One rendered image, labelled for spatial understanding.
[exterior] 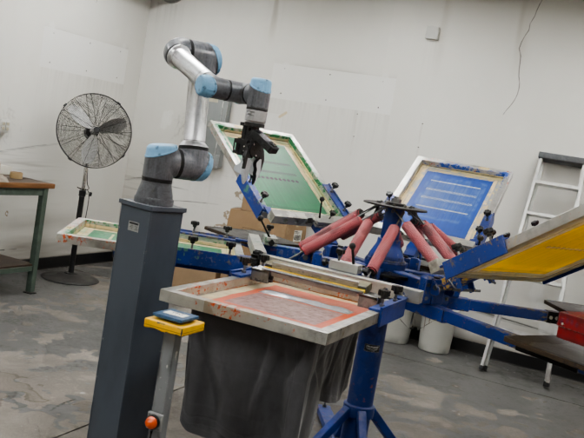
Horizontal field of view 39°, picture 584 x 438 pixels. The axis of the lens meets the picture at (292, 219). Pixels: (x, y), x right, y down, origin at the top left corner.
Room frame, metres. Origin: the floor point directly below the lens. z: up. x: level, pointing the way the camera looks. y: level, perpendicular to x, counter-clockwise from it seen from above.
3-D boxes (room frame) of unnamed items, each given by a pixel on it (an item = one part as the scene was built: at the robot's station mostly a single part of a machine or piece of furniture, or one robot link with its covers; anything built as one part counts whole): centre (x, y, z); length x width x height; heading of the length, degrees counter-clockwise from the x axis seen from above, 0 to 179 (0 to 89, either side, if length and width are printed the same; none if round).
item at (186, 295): (2.83, -0.05, 0.97); 0.79 x 0.58 x 0.04; 157
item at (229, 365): (2.57, 0.07, 0.74); 0.45 x 0.03 x 0.43; 67
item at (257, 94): (2.86, 0.18, 1.66); 0.09 x 0.08 x 0.11; 36
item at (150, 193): (3.12, 0.53, 1.25); 0.15 x 0.15 x 0.10
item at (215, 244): (3.70, 0.44, 1.05); 1.08 x 0.61 x 0.23; 97
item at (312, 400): (2.70, -0.21, 0.74); 0.46 x 0.04 x 0.42; 157
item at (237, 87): (2.93, 0.25, 1.66); 0.11 x 0.11 x 0.08; 36
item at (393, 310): (2.94, -0.40, 0.98); 0.30 x 0.05 x 0.07; 157
